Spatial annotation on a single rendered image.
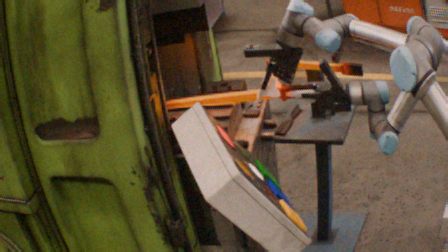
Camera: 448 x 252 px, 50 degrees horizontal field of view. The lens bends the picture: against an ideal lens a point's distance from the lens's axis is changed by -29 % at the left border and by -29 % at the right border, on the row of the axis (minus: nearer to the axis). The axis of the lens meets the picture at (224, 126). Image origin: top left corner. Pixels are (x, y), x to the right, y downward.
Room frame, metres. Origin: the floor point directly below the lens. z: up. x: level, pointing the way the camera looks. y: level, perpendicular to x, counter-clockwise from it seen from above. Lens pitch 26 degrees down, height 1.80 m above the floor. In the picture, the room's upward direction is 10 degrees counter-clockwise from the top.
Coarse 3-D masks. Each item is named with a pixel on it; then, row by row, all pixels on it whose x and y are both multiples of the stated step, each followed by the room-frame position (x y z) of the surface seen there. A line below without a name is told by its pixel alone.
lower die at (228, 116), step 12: (180, 96) 1.89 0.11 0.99; (192, 96) 1.88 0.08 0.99; (168, 108) 1.81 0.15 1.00; (180, 108) 1.79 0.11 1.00; (216, 108) 1.77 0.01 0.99; (228, 108) 1.75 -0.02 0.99; (240, 108) 1.84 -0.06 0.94; (228, 120) 1.70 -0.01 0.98; (240, 120) 1.82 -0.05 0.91; (228, 132) 1.66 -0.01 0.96
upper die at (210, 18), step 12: (216, 0) 1.80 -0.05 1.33; (168, 12) 1.69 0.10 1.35; (180, 12) 1.68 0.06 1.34; (192, 12) 1.67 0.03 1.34; (204, 12) 1.66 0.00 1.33; (216, 12) 1.77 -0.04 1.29; (156, 24) 1.70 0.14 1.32; (168, 24) 1.69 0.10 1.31; (180, 24) 1.68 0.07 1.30; (192, 24) 1.67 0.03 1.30; (204, 24) 1.66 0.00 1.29; (156, 36) 1.70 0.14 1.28
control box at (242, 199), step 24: (192, 120) 1.30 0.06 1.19; (216, 120) 1.36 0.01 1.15; (192, 144) 1.22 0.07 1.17; (216, 144) 1.16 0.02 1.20; (192, 168) 1.14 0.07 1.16; (216, 168) 1.09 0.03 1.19; (240, 168) 1.08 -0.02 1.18; (216, 192) 1.02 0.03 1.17; (240, 192) 1.03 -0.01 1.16; (264, 192) 1.08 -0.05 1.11; (240, 216) 1.03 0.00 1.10; (264, 216) 1.03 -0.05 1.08; (264, 240) 1.03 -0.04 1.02; (288, 240) 1.04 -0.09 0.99
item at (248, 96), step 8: (280, 88) 1.74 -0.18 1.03; (288, 88) 1.73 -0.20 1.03; (296, 88) 1.72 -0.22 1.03; (304, 88) 1.71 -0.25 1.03; (312, 88) 1.70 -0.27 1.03; (200, 96) 1.81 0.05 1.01; (208, 96) 1.80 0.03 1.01; (216, 96) 1.79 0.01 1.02; (224, 96) 1.78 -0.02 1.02; (232, 96) 1.77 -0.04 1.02; (240, 96) 1.76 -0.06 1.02; (248, 96) 1.75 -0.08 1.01; (256, 96) 1.75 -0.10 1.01; (264, 96) 1.74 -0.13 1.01; (280, 96) 1.73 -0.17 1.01; (288, 96) 1.72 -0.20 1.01; (168, 104) 1.82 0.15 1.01; (176, 104) 1.81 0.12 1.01; (184, 104) 1.80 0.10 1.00; (192, 104) 1.80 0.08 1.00; (208, 104) 1.78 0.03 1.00
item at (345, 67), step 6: (300, 66) 2.13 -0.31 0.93; (306, 66) 2.11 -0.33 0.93; (312, 66) 2.10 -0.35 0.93; (336, 66) 2.06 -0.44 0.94; (342, 66) 2.04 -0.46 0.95; (348, 66) 2.04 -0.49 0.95; (354, 66) 2.02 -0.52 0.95; (360, 66) 2.01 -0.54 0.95; (342, 72) 2.04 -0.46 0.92; (348, 72) 2.04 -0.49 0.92; (354, 72) 2.03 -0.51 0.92; (360, 72) 2.02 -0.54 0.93
